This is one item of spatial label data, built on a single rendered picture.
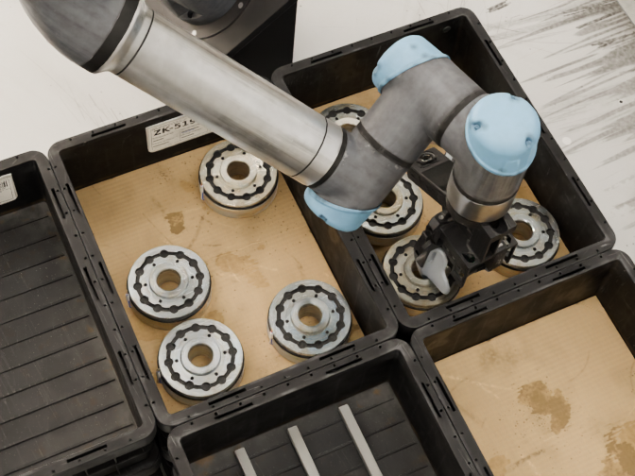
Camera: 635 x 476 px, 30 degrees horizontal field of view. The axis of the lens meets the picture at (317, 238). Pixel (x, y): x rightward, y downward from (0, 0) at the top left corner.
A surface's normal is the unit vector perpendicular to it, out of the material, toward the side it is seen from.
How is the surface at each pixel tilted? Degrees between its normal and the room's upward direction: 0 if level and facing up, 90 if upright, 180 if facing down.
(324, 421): 0
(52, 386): 0
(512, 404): 0
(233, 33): 44
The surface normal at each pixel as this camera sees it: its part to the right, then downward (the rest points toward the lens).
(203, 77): 0.41, 0.16
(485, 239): -0.86, 0.43
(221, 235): 0.07, -0.47
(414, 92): -0.44, 0.04
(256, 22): -0.61, -0.15
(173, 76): 0.25, 0.43
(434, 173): -0.19, -0.79
